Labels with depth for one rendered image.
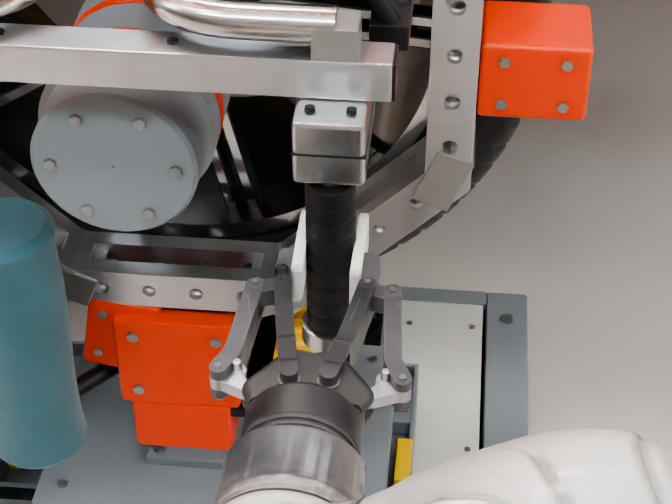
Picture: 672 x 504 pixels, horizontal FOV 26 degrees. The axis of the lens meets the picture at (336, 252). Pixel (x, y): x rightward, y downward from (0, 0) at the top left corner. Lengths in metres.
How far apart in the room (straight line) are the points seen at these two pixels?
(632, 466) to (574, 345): 1.52
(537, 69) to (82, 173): 0.37
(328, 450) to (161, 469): 0.88
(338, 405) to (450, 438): 1.07
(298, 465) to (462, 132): 0.46
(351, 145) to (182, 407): 0.55
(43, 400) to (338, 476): 0.53
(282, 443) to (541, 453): 0.19
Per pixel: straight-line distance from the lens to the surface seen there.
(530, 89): 1.20
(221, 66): 0.98
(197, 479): 1.71
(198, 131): 1.10
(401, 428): 1.85
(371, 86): 0.98
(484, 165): 1.35
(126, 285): 1.38
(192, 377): 1.43
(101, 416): 1.79
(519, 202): 2.48
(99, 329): 1.42
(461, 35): 1.17
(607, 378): 2.17
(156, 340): 1.40
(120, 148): 1.09
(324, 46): 0.97
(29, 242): 1.22
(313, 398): 0.89
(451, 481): 0.71
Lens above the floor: 1.49
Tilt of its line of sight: 39 degrees down
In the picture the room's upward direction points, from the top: straight up
